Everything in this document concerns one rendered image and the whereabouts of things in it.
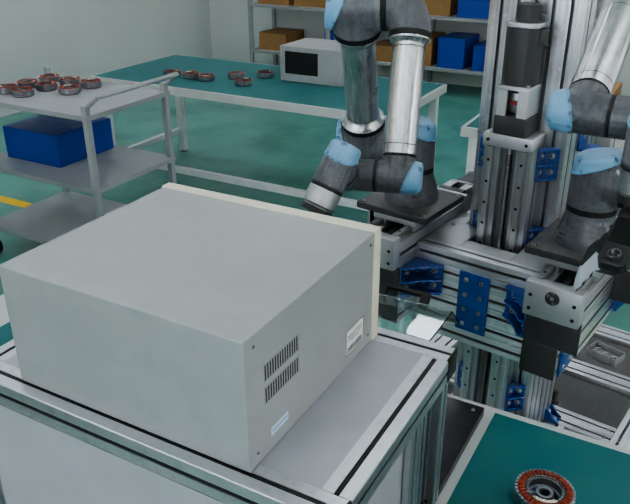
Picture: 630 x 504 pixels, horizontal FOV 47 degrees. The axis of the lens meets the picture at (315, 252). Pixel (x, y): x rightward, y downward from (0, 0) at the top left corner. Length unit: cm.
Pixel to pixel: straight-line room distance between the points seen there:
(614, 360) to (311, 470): 211
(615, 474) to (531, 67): 96
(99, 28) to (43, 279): 729
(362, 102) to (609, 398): 147
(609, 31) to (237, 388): 99
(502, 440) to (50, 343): 97
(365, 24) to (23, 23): 611
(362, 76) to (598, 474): 104
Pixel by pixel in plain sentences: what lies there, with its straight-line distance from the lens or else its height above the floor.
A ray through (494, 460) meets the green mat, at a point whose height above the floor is 75.
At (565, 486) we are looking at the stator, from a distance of 153.
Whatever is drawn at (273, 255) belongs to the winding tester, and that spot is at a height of 132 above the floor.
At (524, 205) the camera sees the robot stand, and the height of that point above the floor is 107.
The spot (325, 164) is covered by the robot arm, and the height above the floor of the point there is 128.
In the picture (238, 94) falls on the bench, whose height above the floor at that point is 75.
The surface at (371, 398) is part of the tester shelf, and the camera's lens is 113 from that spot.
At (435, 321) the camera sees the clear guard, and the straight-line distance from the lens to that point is 142.
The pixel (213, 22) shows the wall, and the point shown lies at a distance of 974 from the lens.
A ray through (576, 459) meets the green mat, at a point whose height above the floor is 75.
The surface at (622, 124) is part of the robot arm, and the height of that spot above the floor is 145.
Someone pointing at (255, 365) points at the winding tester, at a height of 127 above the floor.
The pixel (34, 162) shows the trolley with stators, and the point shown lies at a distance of 421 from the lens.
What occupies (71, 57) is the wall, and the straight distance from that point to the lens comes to 805.
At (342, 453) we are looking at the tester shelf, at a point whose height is 111.
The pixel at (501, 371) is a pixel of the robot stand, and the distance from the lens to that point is 225.
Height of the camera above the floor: 179
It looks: 26 degrees down
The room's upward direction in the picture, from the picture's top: straight up
